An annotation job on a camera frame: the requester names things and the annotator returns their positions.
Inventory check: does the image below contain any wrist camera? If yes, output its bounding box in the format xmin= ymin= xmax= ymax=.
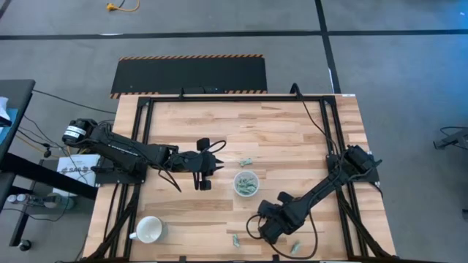
xmin=193 ymin=171 xmax=214 ymax=192
xmin=276 ymin=191 xmax=295 ymax=205

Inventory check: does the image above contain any black hazard-striped floor mat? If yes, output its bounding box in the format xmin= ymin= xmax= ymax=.
xmin=110 ymin=54 xmax=268 ymax=99

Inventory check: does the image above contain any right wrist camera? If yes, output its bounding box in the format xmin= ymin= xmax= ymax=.
xmin=276 ymin=191 xmax=295 ymax=205

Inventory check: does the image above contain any white crumpled paper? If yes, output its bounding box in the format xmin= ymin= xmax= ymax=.
xmin=0 ymin=96 xmax=12 ymax=127

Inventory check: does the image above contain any clear plastic cup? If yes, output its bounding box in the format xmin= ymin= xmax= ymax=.
xmin=233 ymin=169 xmax=261 ymax=198

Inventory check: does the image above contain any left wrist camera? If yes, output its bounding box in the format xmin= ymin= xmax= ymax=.
xmin=193 ymin=171 xmax=214 ymax=192

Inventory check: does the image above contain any white ceramic mug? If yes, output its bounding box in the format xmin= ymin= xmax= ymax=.
xmin=129 ymin=216 xmax=165 ymax=245

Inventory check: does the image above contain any yellow extension cord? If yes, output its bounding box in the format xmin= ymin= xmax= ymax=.
xmin=105 ymin=0 xmax=141 ymax=12

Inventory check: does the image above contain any long black floor cable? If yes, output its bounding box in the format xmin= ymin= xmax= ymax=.
xmin=31 ymin=89 xmax=117 ymax=115

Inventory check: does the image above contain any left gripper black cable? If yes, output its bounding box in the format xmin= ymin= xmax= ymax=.
xmin=204 ymin=140 xmax=227 ymax=154

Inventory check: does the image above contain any small black box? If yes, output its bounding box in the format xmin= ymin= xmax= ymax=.
xmin=181 ymin=86 xmax=222 ymax=96

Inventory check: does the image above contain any white printed cardboard box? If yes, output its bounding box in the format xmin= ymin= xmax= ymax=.
xmin=52 ymin=153 xmax=102 ymax=198

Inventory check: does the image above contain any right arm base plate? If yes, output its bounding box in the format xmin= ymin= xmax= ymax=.
xmin=326 ymin=153 xmax=381 ymax=184

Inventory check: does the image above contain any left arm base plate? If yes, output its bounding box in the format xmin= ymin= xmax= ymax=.
xmin=94 ymin=156 xmax=150 ymax=186

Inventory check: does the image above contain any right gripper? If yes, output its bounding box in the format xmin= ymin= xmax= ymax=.
xmin=257 ymin=199 xmax=306 ymax=245

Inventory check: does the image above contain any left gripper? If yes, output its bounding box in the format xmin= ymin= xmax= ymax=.
xmin=170 ymin=137 xmax=225 ymax=175

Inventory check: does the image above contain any black side table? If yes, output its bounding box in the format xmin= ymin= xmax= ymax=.
xmin=0 ymin=79 xmax=99 ymax=248

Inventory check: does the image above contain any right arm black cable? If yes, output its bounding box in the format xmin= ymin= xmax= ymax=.
xmin=290 ymin=83 xmax=343 ymax=172

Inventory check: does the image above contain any grey power strip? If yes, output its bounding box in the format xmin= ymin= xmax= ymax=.
xmin=6 ymin=192 xmax=76 ymax=212

